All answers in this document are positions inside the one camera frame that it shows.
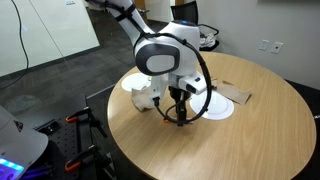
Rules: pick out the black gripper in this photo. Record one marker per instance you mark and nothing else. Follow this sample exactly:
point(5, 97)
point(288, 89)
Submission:
point(181, 96)

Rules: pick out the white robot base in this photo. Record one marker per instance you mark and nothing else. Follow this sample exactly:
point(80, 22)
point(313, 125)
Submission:
point(20, 146)

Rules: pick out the white plate near cup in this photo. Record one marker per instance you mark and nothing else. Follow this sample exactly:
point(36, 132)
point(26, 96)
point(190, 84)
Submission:
point(135, 81)

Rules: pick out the crumpled brown napkin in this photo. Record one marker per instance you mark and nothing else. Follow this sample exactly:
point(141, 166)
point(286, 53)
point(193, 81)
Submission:
point(141, 99)

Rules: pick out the folded brown napkin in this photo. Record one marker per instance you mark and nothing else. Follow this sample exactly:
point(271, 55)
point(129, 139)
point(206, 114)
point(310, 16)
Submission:
point(233, 93)

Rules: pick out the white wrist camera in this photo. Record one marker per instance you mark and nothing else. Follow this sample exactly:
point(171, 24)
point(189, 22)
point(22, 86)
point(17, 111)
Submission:
point(193, 84)

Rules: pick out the orange handled clamp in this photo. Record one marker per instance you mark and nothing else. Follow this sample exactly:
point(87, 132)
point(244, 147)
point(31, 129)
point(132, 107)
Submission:
point(103, 161)
point(92, 120)

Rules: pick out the white light switch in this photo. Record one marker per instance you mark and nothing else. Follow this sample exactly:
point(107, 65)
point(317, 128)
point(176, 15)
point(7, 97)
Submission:
point(263, 45)

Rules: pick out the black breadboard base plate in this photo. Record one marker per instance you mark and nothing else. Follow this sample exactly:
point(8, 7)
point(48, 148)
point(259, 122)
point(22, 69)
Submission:
point(66, 140)

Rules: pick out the white wall outlet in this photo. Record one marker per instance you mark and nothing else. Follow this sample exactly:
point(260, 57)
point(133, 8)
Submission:
point(276, 48)

